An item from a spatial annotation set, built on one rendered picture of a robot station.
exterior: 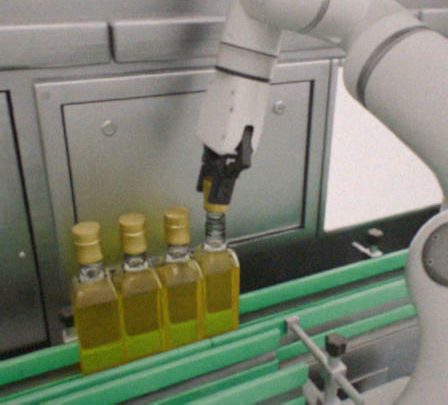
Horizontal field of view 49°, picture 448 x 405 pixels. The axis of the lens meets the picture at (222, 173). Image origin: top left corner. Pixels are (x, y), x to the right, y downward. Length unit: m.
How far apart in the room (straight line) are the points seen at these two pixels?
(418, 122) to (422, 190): 0.72
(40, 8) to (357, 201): 0.65
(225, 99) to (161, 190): 0.23
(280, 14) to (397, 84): 0.17
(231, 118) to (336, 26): 0.16
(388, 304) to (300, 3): 0.57
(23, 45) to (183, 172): 0.29
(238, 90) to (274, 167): 0.29
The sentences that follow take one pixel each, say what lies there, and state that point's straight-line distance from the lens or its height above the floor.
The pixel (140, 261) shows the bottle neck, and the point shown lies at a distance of 0.66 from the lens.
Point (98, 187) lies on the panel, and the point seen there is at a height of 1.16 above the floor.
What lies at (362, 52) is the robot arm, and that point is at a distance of 0.44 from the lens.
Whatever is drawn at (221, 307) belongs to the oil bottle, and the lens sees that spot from 0.74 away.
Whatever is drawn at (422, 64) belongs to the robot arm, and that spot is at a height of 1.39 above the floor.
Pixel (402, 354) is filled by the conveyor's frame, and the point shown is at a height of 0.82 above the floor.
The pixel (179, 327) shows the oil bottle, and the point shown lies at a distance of 0.72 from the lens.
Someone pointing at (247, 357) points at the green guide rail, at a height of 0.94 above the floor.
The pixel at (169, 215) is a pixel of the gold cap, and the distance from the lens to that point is 0.64.
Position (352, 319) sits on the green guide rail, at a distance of 0.88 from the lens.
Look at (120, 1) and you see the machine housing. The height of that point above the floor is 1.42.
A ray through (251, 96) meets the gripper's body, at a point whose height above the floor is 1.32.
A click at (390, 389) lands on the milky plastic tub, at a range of 0.90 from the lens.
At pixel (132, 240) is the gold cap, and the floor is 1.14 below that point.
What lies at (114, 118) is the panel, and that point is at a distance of 0.73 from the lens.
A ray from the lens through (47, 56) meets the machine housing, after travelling 0.70.
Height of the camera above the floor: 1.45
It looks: 22 degrees down
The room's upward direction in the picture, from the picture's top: straight up
